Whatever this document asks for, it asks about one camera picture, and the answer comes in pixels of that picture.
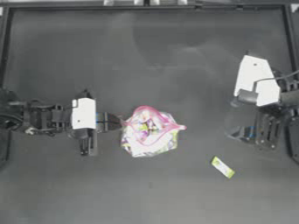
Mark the green candy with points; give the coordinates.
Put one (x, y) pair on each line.
(223, 167)

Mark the clear bag with pink zip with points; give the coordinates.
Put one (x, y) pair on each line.
(153, 145)

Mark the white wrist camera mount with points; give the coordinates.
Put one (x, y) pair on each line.
(256, 78)
(83, 115)

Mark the silver frame bracket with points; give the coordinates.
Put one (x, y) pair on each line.
(108, 2)
(137, 2)
(153, 2)
(181, 2)

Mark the black table frame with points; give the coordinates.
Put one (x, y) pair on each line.
(155, 7)

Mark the white frame corner piece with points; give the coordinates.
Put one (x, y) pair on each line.
(295, 8)
(1, 10)

